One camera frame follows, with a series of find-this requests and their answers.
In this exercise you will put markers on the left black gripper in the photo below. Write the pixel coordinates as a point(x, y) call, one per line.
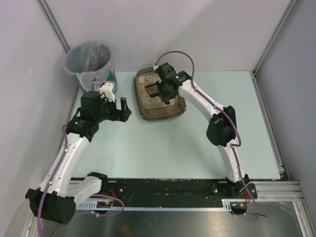
point(119, 113)

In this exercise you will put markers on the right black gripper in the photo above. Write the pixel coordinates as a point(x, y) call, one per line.
point(159, 89)

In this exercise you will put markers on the black litter scoop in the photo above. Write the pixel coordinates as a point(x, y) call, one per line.
point(152, 90)

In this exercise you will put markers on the brown litter box tray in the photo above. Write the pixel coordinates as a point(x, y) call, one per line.
point(175, 108)

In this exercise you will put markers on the teal trash bin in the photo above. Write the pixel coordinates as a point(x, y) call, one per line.
point(98, 74)

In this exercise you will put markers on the clear plastic bin liner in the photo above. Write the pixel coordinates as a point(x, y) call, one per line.
point(86, 66)

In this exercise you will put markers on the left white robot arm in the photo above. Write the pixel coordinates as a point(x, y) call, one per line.
point(53, 200)

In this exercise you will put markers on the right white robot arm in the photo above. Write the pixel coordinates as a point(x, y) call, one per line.
point(222, 124)

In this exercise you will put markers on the cat litter pellets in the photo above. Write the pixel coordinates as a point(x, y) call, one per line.
point(148, 102)

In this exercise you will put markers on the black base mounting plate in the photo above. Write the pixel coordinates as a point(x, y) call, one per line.
point(169, 194)

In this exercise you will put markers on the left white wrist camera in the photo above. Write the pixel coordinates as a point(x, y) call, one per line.
point(108, 89)

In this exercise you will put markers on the aluminium frame rail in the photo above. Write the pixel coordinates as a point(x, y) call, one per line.
point(279, 191)

